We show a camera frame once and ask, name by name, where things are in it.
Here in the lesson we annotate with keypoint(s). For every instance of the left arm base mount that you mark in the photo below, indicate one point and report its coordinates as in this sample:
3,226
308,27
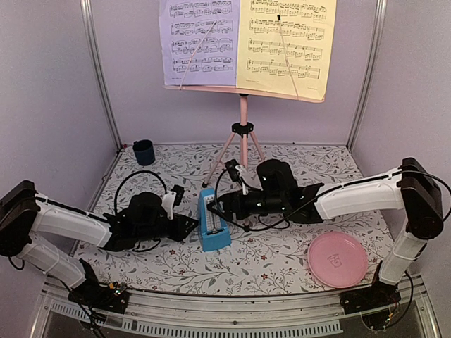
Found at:
93,295

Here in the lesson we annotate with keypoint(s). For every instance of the pink plate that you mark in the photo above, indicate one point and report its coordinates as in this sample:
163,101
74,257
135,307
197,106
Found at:
337,260

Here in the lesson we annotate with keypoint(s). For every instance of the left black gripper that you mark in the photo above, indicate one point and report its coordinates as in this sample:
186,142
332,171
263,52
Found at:
180,233

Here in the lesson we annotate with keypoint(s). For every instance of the pink music stand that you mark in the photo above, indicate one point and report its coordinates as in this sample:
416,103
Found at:
244,129

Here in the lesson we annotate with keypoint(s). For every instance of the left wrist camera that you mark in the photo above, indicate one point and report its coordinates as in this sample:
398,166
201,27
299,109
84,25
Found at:
171,199

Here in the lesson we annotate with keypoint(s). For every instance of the purple sheet music paper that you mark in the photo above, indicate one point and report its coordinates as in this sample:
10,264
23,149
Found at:
199,42

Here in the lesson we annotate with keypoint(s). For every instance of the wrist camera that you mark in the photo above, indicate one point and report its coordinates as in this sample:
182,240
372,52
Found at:
236,171
171,199

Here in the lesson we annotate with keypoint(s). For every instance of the yellow sheet music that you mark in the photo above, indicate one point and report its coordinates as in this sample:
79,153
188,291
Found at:
285,47

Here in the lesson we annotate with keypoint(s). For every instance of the dark blue cup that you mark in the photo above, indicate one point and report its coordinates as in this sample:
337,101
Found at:
144,152

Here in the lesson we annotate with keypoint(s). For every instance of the front aluminium rail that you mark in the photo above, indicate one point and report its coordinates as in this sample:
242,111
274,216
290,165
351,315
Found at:
156,314

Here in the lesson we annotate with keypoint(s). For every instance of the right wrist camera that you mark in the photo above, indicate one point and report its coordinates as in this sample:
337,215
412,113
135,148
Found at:
236,171

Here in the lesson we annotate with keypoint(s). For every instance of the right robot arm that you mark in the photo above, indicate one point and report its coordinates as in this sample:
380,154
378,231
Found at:
409,187

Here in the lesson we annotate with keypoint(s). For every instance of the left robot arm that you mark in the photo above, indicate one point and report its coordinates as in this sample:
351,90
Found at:
26,214

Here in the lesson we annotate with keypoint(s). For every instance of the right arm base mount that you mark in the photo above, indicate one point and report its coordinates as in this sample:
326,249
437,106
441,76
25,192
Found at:
377,295

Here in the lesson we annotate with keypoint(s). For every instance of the blue metronome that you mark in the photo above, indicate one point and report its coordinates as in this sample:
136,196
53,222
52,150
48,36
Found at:
214,233

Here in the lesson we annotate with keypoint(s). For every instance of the left aluminium frame post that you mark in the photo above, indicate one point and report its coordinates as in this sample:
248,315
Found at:
88,22

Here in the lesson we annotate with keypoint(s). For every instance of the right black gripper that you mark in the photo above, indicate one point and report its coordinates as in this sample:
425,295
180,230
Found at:
227,202

